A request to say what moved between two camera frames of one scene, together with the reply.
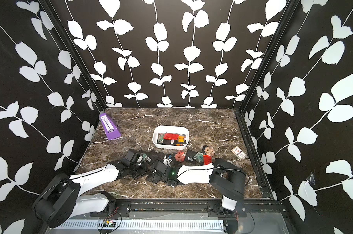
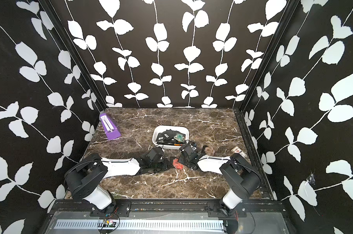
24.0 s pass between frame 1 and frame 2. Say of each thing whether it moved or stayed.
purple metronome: stayed
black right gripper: moved
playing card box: stayed
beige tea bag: stayed
